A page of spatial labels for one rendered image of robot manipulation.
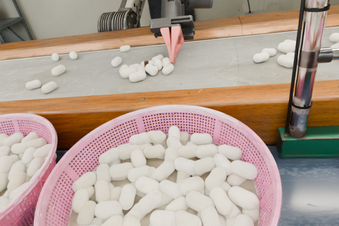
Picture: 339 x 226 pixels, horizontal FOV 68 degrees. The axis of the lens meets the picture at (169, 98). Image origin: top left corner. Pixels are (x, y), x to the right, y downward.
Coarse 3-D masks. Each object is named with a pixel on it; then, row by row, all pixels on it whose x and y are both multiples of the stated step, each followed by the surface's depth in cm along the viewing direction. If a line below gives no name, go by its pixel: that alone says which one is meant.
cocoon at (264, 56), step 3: (255, 54) 53; (258, 54) 53; (261, 54) 53; (264, 54) 53; (267, 54) 53; (255, 57) 53; (258, 57) 53; (261, 57) 53; (264, 57) 53; (267, 57) 53; (255, 60) 53; (258, 60) 53; (261, 60) 53; (264, 60) 53
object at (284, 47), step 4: (280, 44) 55; (284, 44) 55; (288, 44) 54; (292, 44) 54; (280, 48) 55; (284, 48) 54; (288, 48) 54; (292, 48) 54; (284, 52) 55; (288, 52) 54
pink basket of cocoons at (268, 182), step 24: (120, 120) 39; (168, 120) 40; (216, 120) 36; (96, 144) 37; (120, 144) 39; (240, 144) 34; (264, 144) 29; (72, 168) 33; (264, 168) 29; (48, 192) 29; (72, 192) 32; (264, 192) 27; (48, 216) 27; (264, 216) 25
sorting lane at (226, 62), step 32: (288, 32) 66; (0, 64) 80; (32, 64) 75; (64, 64) 71; (96, 64) 67; (128, 64) 64; (192, 64) 58; (224, 64) 56; (256, 64) 53; (320, 64) 49; (0, 96) 59; (32, 96) 56; (64, 96) 54
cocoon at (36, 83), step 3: (30, 81) 59; (33, 81) 59; (36, 81) 59; (39, 81) 59; (27, 84) 58; (30, 84) 58; (33, 84) 59; (36, 84) 59; (39, 84) 59; (27, 87) 58; (30, 87) 59; (33, 87) 59; (36, 87) 59
